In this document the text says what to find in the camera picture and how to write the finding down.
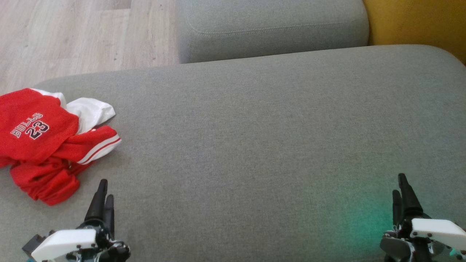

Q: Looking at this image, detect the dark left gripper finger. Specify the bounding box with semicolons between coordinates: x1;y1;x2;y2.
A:
84;179;108;223
104;194;115;239

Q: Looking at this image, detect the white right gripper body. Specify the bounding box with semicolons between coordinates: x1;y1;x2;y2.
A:
380;215;466;262

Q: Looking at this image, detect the large grey sofa seat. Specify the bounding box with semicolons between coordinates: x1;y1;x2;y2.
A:
0;44;466;262

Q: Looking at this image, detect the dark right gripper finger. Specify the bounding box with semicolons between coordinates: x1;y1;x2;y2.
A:
398;173;425;221
392;189;403;226

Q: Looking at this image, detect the grey sofa seat cushion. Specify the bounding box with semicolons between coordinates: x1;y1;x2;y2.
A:
176;0;370;64

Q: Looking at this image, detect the red jersey white striped trim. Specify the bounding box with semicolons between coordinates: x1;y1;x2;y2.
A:
10;88;122;206

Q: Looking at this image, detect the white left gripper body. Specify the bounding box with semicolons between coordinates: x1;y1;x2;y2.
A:
31;220;131;262

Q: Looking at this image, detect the yellow sofa backrest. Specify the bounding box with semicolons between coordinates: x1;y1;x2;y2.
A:
362;0;466;66

